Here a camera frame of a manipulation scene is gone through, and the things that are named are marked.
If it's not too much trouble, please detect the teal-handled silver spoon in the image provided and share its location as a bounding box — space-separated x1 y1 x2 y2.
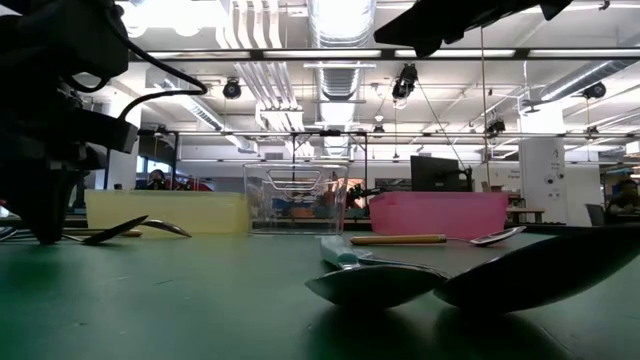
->
304 235 449 310

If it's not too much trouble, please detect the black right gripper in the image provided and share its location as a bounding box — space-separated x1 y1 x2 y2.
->
373 0 574 58

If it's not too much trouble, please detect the silver ventilation duct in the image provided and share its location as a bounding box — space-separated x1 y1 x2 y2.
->
537 58 640 104
305 0 377 159

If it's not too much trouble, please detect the yellow plastic bin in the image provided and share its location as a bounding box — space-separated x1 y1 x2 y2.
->
83 189 251 237

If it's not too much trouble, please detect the black background station frame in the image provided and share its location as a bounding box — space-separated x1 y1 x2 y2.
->
101 128 370 194

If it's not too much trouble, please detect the person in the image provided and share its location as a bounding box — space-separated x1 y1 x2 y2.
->
147 168 170 192
605 178 640 225

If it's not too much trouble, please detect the black bar with light strips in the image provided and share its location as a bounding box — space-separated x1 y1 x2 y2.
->
129 47 640 62

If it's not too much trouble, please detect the black computer monitor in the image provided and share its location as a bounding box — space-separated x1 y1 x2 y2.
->
410 155 474 194

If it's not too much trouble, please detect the green table mat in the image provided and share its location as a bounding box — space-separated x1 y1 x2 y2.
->
0 227 640 360

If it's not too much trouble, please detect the wooden background desk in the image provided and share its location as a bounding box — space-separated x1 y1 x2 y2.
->
508 207 546 225

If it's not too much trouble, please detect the orange-handled silver spoon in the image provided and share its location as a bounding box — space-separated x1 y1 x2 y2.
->
349 225 527 248
0 225 145 242

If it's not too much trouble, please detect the pink plastic bin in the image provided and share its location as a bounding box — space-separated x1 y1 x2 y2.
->
368 191 512 237

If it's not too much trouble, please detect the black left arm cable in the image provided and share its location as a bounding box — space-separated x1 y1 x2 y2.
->
107 9 209 121

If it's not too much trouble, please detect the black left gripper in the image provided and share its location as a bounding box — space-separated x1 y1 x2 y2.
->
0 79 140 246

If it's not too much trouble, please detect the clear plastic bin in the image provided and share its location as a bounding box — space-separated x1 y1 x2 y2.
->
242 162 350 236

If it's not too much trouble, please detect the grey office chair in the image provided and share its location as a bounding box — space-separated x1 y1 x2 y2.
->
584 202 607 228

